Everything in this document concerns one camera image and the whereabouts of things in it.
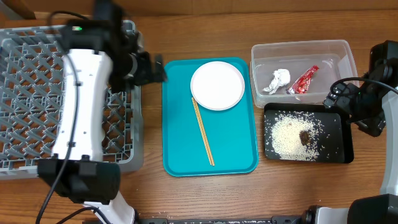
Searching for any red snack wrapper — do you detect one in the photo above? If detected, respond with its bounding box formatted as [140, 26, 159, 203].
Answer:
[287, 65, 319, 95]

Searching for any brown food scrap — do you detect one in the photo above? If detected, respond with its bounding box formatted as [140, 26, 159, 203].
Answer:
[299, 131, 311, 146]

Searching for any white tissue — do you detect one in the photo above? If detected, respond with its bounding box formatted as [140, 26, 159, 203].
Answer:
[263, 68, 290, 95]

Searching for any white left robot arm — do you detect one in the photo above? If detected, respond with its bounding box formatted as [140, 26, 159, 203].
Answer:
[37, 18, 167, 223]

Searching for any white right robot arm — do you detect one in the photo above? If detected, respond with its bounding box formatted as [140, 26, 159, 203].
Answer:
[298, 40, 397, 224]

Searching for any black waste tray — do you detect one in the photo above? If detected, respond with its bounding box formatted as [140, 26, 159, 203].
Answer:
[264, 103, 354, 164]

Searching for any clear plastic waste bin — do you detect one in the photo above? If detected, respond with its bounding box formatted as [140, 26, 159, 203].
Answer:
[250, 40, 358, 108]

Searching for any large white plate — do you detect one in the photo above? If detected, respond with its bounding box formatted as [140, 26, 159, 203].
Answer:
[190, 61, 245, 111]

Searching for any teal serving tray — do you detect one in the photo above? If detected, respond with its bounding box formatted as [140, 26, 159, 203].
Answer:
[162, 57, 259, 177]

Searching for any grey dish rack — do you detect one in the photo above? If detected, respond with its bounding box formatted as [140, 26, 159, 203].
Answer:
[1, 26, 144, 180]

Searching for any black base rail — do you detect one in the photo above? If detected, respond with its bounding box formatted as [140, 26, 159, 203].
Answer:
[138, 215, 311, 224]

